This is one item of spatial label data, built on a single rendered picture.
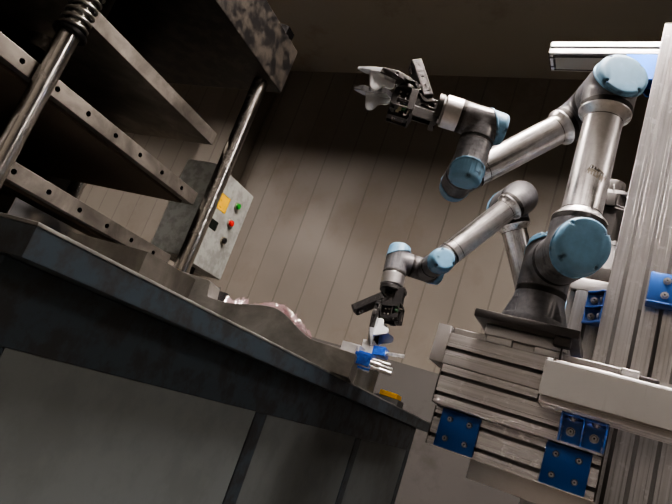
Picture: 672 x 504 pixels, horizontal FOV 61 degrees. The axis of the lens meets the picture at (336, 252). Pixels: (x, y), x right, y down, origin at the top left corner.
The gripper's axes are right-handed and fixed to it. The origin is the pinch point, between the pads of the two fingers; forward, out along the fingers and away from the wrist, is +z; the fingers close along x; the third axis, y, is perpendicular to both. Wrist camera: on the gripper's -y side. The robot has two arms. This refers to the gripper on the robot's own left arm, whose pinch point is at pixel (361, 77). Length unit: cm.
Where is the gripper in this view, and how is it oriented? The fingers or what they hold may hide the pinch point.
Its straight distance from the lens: 140.5
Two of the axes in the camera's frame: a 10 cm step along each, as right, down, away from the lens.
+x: -0.7, 3.8, 9.2
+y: -3.1, 8.7, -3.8
